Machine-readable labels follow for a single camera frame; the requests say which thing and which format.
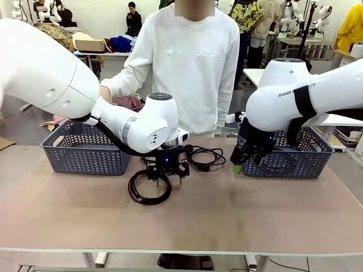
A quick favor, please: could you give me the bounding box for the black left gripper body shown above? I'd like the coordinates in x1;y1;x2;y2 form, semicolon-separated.
155;148;184;174

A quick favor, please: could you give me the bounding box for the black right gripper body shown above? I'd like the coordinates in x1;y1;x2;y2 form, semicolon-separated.
240;120;275;155

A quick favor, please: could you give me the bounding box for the person's left forearm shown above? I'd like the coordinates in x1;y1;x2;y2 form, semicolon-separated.
217;82;238;134

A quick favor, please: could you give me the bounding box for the person's right forearm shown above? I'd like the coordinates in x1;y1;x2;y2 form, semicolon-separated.
99;61;142;96

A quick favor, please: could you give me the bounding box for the person's right hand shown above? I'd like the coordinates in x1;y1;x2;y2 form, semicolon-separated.
99;84;112;104

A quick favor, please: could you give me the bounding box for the blue-grey plastic basket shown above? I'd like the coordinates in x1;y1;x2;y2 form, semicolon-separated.
40;118;135;177
237;126;336;180

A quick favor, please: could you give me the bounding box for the red checkered cloth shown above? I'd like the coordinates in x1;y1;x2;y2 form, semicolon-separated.
112;95;146;112

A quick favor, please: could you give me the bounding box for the person in white sweatshirt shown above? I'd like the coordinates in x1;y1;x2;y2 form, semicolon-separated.
99;0;241;139

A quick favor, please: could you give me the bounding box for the black foot pedal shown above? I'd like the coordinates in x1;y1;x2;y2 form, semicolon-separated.
157;253;216;271

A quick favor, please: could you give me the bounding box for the white table leg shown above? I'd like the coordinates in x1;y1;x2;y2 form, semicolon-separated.
245;253;269;272
82;250;110;269

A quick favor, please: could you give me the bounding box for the pink checkered cloth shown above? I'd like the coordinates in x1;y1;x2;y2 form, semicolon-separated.
39;114;70;128

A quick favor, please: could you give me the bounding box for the black tripod pole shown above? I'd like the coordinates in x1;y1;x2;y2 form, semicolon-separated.
297;0;318;71

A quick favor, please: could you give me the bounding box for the grey background work table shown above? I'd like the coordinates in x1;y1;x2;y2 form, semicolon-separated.
273;36;352;70

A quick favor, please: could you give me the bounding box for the white background table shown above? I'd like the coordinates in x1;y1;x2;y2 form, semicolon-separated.
73;50;133;80

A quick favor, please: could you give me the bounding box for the person in beige jacket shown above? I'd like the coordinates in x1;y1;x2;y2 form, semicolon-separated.
246;0;283;70

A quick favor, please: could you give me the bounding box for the blue cloth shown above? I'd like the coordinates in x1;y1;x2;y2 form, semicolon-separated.
109;35;137;54

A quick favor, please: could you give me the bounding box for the person in yellow floral shirt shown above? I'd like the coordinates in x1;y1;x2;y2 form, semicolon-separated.
230;0;265;35

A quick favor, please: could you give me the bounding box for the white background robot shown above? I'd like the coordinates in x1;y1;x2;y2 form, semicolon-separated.
279;0;304;37
45;0;62;23
11;0;29;22
310;4;333;37

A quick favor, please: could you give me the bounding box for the white roll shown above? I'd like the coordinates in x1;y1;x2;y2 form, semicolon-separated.
351;42;363;59

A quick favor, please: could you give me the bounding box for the cardboard box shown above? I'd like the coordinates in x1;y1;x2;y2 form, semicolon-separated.
75;39;107;53

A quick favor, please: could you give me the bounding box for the seated person in black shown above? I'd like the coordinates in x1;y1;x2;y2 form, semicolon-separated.
125;1;142;37

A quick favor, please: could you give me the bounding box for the person in yellow jacket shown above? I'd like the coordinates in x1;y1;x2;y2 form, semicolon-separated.
334;4;363;52

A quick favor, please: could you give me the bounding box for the pile of patterned clothes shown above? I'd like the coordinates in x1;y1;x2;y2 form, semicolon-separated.
36;23;73;48

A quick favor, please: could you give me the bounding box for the person in black with mask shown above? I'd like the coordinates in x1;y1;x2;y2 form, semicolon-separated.
56;0;77;28

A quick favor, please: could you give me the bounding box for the purple and yellow jersey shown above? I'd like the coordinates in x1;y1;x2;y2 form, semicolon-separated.
33;0;47;22

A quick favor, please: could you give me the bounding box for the black strapped cable of right arm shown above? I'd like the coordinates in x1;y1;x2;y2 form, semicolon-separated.
286;84;363;146

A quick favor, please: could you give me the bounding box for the white wire rack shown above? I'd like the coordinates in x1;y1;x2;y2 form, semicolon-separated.
331;126;363;154

